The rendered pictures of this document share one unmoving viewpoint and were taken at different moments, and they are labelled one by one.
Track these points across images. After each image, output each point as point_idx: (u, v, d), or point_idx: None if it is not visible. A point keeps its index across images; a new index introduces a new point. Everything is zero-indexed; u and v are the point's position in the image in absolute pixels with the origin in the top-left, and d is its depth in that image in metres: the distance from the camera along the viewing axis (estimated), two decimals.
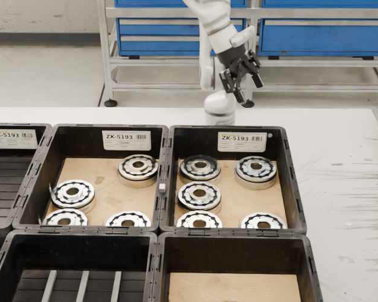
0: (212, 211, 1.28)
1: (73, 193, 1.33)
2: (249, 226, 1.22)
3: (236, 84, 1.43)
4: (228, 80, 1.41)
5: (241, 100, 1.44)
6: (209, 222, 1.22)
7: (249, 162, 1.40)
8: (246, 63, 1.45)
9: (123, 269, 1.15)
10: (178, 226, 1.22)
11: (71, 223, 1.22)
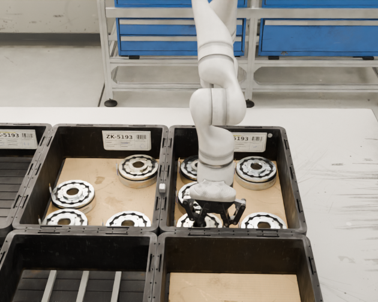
0: None
1: (73, 193, 1.33)
2: (249, 226, 1.22)
3: (198, 217, 1.19)
4: (185, 210, 1.18)
5: None
6: (209, 222, 1.22)
7: (249, 162, 1.40)
8: (218, 207, 1.16)
9: (123, 269, 1.15)
10: (178, 226, 1.22)
11: (71, 223, 1.22)
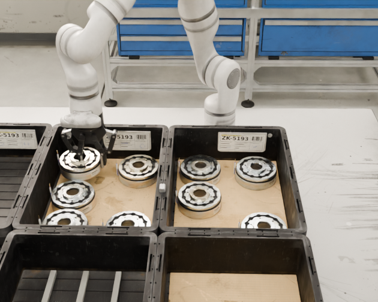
0: (212, 211, 1.28)
1: (73, 193, 1.33)
2: (249, 226, 1.22)
3: (77, 149, 1.35)
4: (65, 143, 1.34)
5: None
6: (89, 154, 1.38)
7: (249, 162, 1.40)
8: (92, 137, 1.31)
9: (123, 269, 1.15)
10: (60, 159, 1.37)
11: (71, 223, 1.22)
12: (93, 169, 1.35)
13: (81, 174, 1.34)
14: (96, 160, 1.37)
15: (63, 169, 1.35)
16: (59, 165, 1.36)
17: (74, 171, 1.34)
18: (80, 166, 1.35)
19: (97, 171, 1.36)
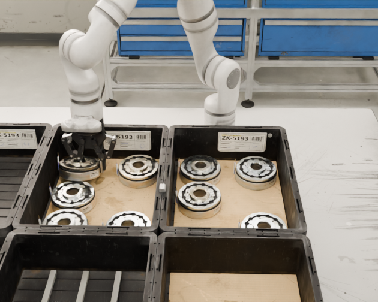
0: (212, 211, 1.28)
1: (73, 193, 1.33)
2: (249, 226, 1.22)
3: (77, 153, 1.36)
4: (65, 147, 1.35)
5: None
6: (89, 159, 1.39)
7: (249, 162, 1.40)
8: (92, 142, 1.33)
9: (123, 269, 1.15)
10: (60, 162, 1.38)
11: (71, 223, 1.22)
12: (92, 170, 1.36)
13: (81, 174, 1.34)
14: (96, 163, 1.38)
15: (63, 169, 1.35)
16: (59, 166, 1.37)
17: (73, 170, 1.34)
18: (79, 166, 1.36)
19: (96, 173, 1.37)
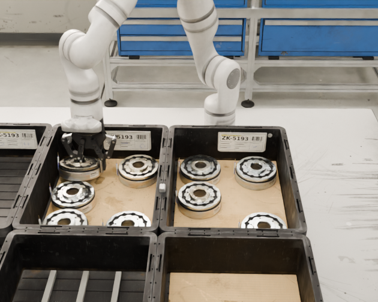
0: (212, 211, 1.28)
1: (73, 193, 1.33)
2: (249, 226, 1.22)
3: (77, 153, 1.36)
4: (65, 147, 1.35)
5: None
6: (89, 159, 1.39)
7: (249, 162, 1.40)
8: (92, 142, 1.33)
9: (123, 269, 1.15)
10: (60, 162, 1.38)
11: (71, 223, 1.22)
12: (92, 170, 1.36)
13: (81, 174, 1.34)
14: (96, 163, 1.38)
15: (63, 169, 1.35)
16: (59, 166, 1.37)
17: (73, 170, 1.34)
18: (79, 166, 1.36)
19: (96, 173, 1.37)
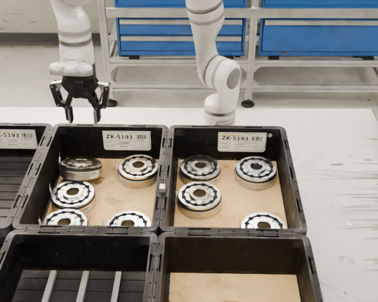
0: (212, 211, 1.28)
1: (73, 193, 1.33)
2: (249, 226, 1.22)
3: (65, 102, 1.28)
4: (52, 94, 1.26)
5: (66, 118, 1.30)
6: (90, 160, 1.39)
7: (249, 162, 1.40)
8: (83, 90, 1.24)
9: (123, 269, 1.15)
10: (62, 162, 1.38)
11: (71, 223, 1.22)
12: (92, 170, 1.35)
13: (81, 173, 1.34)
14: (96, 164, 1.38)
15: (63, 168, 1.35)
16: (59, 166, 1.37)
17: (73, 169, 1.34)
18: (80, 166, 1.36)
19: (96, 174, 1.37)
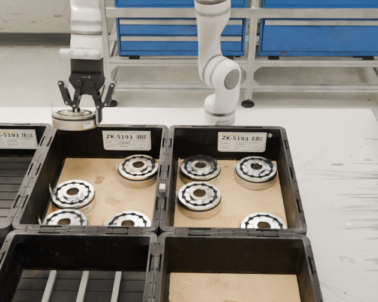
0: (212, 211, 1.28)
1: (73, 193, 1.33)
2: (249, 226, 1.22)
3: (73, 100, 1.29)
4: (60, 92, 1.28)
5: None
6: (84, 110, 1.31)
7: (249, 162, 1.40)
8: (89, 84, 1.27)
9: (123, 269, 1.15)
10: (54, 112, 1.30)
11: (71, 223, 1.22)
12: (86, 120, 1.27)
13: (74, 123, 1.26)
14: (91, 114, 1.30)
15: (56, 118, 1.27)
16: (51, 117, 1.29)
17: (66, 118, 1.26)
18: (73, 115, 1.28)
19: (91, 124, 1.29)
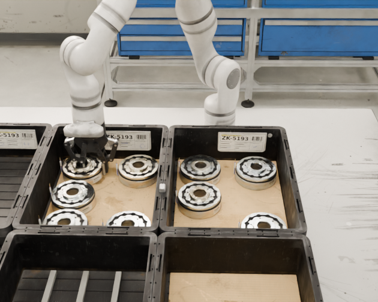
0: (212, 211, 1.28)
1: (73, 193, 1.33)
2: (249, 226, 1.22)
3: (80, 157, 1.38)
4: (67, 151, 1.37)
5: None
6: (90, 161, 1.41)
7: (249, 162, 1.40)
8: (94, 145, 1.35)
9: (123, 269, 1.15)
10: (63, 166, 1.40)
11: (71, 223, 1.22)
12: (95, 176, 1.38)
13: (84, 181, 1.37)
14: (98, 166, 1.40)
15: (66, 176, 1.38)
16: (62, 172, 1.39)
17: (76, 178, 1.37)
18: (82, 172, 1.38)
19: (99, 177, 1.40)
